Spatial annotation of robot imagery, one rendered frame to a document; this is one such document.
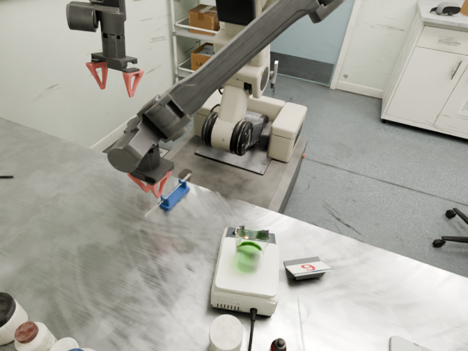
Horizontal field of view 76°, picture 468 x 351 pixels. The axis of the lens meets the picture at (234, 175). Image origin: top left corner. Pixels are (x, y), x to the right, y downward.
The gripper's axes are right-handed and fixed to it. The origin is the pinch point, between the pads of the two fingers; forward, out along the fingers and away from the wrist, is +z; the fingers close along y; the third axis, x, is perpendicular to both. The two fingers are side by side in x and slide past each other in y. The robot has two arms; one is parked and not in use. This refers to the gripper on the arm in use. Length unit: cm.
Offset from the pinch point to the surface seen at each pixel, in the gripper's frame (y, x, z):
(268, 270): 33.5, -4.9, 0.4
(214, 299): 26.3, -13.7, 4.7
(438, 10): 55, 245, -8
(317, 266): 41.9, 6.0, 7.0
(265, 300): 35.4, -9.6, 2.6
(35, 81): -120, 45, 20
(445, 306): 69, 13, 9
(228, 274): 27.2, -9.8, 0.3
